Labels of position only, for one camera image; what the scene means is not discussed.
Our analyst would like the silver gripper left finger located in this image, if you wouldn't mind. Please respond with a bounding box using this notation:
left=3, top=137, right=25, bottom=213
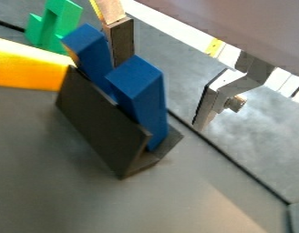
left=90, top=0, right=135, bottom=66

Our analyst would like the yellow long bar block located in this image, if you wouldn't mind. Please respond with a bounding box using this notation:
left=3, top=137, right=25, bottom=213
left=0, top=38, right=75, bottom=91

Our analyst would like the black angled fixture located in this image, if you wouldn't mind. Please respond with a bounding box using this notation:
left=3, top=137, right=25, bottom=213
left=56, top=66, right=183, bottom=179

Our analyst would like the blue U-shaped block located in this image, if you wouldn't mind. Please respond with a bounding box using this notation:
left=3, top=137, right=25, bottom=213
left=62, top=24, right=169, bottom=151

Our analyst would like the green stepped block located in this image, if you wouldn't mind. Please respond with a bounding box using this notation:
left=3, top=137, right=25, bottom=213
left=25, top=0, right=83, bottom=55

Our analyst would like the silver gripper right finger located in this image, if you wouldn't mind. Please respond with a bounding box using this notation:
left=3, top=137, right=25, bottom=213
left=193, top=52, right=276, bottom=131

